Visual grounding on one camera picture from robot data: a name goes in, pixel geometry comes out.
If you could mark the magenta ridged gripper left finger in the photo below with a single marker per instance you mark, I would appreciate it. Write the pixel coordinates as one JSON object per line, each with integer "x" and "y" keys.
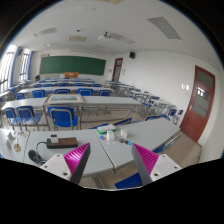
{"x": 76, "y": 161}

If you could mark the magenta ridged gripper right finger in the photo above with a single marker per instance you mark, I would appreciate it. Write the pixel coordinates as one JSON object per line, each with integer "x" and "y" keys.
{"x": 145, "y": 161}

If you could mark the white charger plug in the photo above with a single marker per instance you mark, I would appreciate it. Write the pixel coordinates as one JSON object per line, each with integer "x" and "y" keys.
{"x": 54, "y": 138}

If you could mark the black power strip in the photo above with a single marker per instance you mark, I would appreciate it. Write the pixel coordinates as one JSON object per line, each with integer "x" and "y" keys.
{"x": 62, "y": 143}

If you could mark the blue chair below desk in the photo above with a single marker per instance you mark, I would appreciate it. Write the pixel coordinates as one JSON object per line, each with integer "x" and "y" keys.
{"x": 130, "y": 182}

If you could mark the small dark object on desk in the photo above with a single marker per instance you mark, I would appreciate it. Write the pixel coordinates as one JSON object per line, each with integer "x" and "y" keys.
{"x": 127, "y": 142}

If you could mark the small white box right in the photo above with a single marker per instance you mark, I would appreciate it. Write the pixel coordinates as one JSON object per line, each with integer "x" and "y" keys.
{"x": 124, "y": 133}

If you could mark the small white box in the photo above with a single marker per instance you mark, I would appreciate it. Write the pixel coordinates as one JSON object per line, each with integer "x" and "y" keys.
{"x": 110, "y": 136}
{"x": 124, "y": 133}

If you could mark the small white box left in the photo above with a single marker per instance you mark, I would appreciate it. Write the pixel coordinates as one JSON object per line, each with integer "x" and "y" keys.
{"x": 110, "y": 136}

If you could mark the blue chair front centre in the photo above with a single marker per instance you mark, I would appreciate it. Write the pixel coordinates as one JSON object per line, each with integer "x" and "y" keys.
{"x": 63, "y": 116}

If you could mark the green and white flat box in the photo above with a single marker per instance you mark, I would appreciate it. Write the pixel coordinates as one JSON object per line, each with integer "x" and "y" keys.
{"x": 106, "y": 128}

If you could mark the red-brown near door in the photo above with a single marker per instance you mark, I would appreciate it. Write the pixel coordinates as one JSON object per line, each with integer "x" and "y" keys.
{"x": 200, "y": 104}

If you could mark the red-brown door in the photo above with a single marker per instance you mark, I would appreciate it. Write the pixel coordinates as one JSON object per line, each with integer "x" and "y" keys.
{"x": 117, "y": 69}
{"x": 200, "y": 104}

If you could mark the framed picture on desk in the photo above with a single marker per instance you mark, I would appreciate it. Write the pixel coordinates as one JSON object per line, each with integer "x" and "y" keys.
{"x": 64, "y": 99}

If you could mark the blue chair front left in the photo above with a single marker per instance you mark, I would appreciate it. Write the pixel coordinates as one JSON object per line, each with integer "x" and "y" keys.
{"x": 29, "y": 116}

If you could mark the orange lectern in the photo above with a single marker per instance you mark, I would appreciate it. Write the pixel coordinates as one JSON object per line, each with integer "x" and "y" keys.
{"x": 71, "y": 74}

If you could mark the green chalkboard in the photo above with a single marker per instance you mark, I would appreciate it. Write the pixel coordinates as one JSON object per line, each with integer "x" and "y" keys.
{"x": 82, "y": 65}

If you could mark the red-brown far door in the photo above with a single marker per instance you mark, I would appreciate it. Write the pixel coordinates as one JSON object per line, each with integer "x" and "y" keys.
{"x": 117, "y": 69}

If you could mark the black wall speaker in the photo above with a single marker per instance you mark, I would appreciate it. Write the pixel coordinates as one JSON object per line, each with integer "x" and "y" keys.
{"x": 132, "y": 55}

